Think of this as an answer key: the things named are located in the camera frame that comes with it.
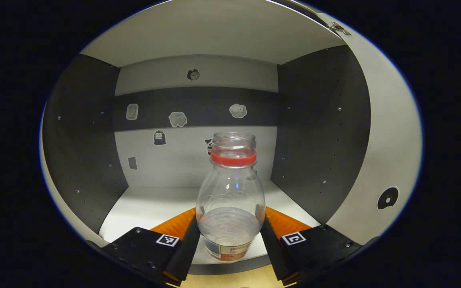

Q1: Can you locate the white cabinet shelf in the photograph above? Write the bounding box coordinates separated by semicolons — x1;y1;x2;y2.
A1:
98;178;322;276
80;0;347;68

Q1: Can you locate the metal door hinge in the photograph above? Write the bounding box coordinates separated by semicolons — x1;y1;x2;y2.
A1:
329;22;351;36

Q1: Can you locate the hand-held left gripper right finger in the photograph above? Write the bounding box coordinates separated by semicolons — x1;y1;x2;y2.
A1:
259;206;363;285

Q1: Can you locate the white and grey cabinet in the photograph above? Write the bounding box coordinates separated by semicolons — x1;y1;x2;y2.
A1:
40;0;372;276

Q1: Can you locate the clear plastic bottle red label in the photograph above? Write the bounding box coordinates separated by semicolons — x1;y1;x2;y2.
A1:
196;132;266;262

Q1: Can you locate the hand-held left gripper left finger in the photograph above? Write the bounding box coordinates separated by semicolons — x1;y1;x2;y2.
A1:
102;207;201;286

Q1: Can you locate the white cabinet door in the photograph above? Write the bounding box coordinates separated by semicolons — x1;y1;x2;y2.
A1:
38;108;111;248
319;12;423;245

